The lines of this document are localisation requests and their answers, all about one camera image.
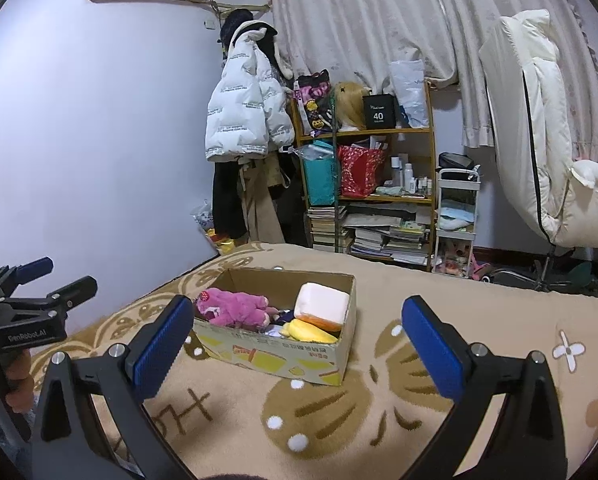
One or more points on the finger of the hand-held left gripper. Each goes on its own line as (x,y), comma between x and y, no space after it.
(29,267)
(74,290)

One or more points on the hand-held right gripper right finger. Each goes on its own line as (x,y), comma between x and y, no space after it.
(431,350)

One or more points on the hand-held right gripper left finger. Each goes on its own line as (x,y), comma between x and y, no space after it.
(164,347)

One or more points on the pink plush bear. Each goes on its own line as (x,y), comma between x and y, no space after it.
(234,310)

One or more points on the cardboard box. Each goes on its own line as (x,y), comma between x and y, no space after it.
(279,355)

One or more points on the yellow banana plush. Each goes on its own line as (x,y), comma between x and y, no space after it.
(306,332)

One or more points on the person's left hand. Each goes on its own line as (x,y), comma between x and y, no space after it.
(21,377)

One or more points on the pink toy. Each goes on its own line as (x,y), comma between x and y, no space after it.
(476,266)

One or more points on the small plush toys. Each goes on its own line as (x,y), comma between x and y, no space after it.
(454,255)

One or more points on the pile of books and papers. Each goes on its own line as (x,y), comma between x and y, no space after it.
(389,240)

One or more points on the white trolley cart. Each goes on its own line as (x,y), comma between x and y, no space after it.
(456,234)

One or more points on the light blue cloth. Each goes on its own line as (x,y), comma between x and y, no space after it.
(456,217)

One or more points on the clear plastic bag yellow items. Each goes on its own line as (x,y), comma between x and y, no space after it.
(204,217)

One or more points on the black hanging garment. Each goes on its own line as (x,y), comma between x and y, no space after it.
(226,200)

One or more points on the stack of books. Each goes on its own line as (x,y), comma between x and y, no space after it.
(324,230)

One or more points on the light green cloth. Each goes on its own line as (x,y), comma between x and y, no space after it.
(391,191)

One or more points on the beige hanging coat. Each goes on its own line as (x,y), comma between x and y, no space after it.
(261,205)

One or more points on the green plastic object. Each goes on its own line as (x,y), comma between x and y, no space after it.
(586,272)

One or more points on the row of toiletry bottles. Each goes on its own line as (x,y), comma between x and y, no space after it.
(409,175)

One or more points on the black pouch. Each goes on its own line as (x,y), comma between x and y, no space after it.
(456,160)

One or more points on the red patterned bag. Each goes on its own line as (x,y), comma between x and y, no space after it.
(359,172)

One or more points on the dark hanging coat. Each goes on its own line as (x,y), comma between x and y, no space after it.
(291,200)

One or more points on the teal bag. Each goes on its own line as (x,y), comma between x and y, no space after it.
(319,180)

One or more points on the yellow wooden shelf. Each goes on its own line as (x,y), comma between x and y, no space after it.
(369,131)

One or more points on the white padded chair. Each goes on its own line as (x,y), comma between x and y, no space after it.
(519,135)

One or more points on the black paper box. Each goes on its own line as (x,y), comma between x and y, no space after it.
(379,110)

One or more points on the white puffer jacket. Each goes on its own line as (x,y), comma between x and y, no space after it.
(239,105)

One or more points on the blond wig head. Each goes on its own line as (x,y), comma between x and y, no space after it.
(351,105)

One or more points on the white plastic package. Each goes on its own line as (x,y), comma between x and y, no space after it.
(409,90)

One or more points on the black pink patterned bag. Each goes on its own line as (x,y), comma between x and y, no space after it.
(314,100)

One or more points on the black hat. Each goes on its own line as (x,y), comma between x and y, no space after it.
(234,22)

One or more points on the pale floral curtain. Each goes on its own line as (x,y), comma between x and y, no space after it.
(359,20)

